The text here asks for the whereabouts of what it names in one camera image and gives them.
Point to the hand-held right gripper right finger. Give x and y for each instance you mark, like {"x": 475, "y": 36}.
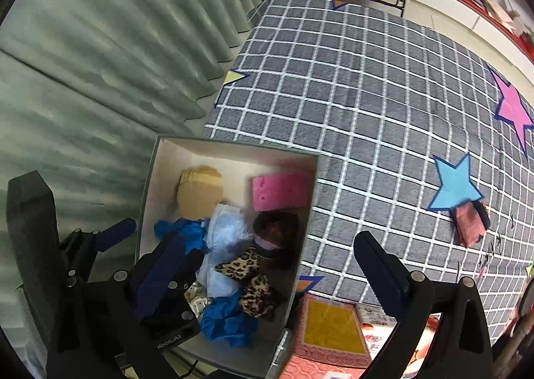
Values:
{"x": 386, "y": 270}

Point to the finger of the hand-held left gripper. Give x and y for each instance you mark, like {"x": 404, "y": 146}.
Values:
{"x": 175, "y": 320}
{"x": 119, "y": 231}

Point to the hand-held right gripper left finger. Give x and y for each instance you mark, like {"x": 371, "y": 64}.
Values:
{"x": 160, "y": 266}

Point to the cream polka-dot scrunchie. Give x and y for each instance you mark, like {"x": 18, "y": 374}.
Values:
{"x": 198, "y": 299}

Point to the light blue fluffy cloth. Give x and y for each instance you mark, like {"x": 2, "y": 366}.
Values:
{"x": 227, "y": 233}

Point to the tan soft round pouf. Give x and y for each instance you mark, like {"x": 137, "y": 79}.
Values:
{"x": 198, "y": 195}

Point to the leopard print scrunchie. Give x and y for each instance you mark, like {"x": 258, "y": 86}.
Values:
{"x": 254, "y": 295}

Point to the dark fuzzy pink-banded scrunchie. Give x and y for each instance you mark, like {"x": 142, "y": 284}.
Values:
{"x": 275, "y": 228}

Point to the white cardboard box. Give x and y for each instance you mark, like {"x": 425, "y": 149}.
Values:
{"x": 233, "y": 162}

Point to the pink sponge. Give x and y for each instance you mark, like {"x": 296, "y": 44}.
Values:
{"x": 281, "y": 191}

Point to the white and red snack packet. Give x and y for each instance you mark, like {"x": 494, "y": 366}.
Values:
{"x": 375, "y": 324}

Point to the yellow label packet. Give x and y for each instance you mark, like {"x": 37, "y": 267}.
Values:
{"x": 329, "y": 329}

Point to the pink cloth with black fringe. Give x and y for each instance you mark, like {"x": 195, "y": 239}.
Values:
{"x": 469, "y": 224}

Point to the scattered black hair clips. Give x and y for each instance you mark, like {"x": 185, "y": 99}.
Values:
{"x": 497, "y": 246}

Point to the grey plaid star blanket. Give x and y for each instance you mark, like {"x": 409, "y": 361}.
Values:
{"x": 375, "y": 112}

